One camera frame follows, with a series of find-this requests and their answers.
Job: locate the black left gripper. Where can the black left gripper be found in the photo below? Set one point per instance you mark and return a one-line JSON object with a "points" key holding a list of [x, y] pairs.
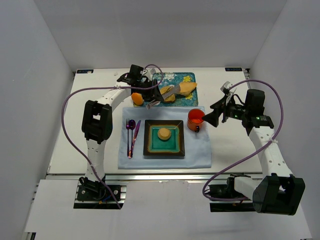
{"points": [[152, 90]]}

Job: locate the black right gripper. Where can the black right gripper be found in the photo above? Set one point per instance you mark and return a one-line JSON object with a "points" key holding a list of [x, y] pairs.
{"points": [[222, 110]]}

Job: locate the brown bread slice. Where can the brown bread slice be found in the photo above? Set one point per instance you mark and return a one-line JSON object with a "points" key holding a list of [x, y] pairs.
{"points": [[170, 98]]}

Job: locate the small round bread roll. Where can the small round bread roll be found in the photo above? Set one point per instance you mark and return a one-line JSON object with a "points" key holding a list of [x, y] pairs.
{"points": [[164, 134]]}

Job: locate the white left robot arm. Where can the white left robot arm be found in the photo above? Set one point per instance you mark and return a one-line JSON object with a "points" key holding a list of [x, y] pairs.
{"points": [[97, 126]]}

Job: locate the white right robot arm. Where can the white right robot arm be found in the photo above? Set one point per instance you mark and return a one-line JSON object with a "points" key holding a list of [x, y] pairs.
{"points": [[279, 191]]}

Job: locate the large flat pastry bread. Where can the large flat pastry bread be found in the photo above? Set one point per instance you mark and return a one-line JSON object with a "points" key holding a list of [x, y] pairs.
{"points": [[185, 88]]}

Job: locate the teal floral tray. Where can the teal floral tray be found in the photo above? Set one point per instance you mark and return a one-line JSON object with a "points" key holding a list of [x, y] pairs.
{"points": [[174, 78]]}

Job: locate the orange glazed bun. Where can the orange glazed bun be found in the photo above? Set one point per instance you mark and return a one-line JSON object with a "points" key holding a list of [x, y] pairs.
{"points": [[137, 99]]}

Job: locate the purple metallic knife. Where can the purple metallic knife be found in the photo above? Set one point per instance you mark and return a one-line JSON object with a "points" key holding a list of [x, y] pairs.
{"points": [[135, 137]]}

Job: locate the light blue cloth napkin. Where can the light blue cloth napkin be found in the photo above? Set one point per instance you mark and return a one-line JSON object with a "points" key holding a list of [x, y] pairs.
{"points": [[198, 151]]}

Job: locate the purple metallic spoon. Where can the purple metallic spoon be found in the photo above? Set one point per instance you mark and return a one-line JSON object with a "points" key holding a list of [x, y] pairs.
{"points": [[132, 125]]}

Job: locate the purple metallic fork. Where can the purple metallic fork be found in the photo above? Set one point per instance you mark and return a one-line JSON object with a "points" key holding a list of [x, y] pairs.
{"points": [[127, 125]]}

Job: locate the square green black plate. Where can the square green black plate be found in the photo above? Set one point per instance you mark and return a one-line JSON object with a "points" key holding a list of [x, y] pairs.
{"points": [[173, 147]]}

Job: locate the orange mug black handle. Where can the orange mug black handle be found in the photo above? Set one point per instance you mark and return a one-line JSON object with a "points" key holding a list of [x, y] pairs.
{"points": [[195, 119]]}

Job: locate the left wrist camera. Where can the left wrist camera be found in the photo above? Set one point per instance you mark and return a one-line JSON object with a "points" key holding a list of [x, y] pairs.
{"points": [[135, 72]]}

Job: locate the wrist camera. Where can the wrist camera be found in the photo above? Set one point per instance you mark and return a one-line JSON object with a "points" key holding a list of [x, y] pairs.
{"points": [[135, 72], [254, 101]]}

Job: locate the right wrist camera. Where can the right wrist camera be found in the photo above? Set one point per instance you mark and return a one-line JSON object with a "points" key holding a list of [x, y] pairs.
{"points": [[254, 101]]}

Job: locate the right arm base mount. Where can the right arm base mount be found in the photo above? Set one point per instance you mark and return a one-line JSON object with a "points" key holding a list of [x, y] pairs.
{"points": [[226, 191]]}

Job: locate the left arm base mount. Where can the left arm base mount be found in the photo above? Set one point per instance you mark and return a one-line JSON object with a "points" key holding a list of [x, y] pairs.
{"points": [[90, 200]]}

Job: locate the aluminium frame rail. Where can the aluminium frame rail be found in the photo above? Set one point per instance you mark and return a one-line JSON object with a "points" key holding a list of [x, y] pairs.
{"points": [[136, 177]]}

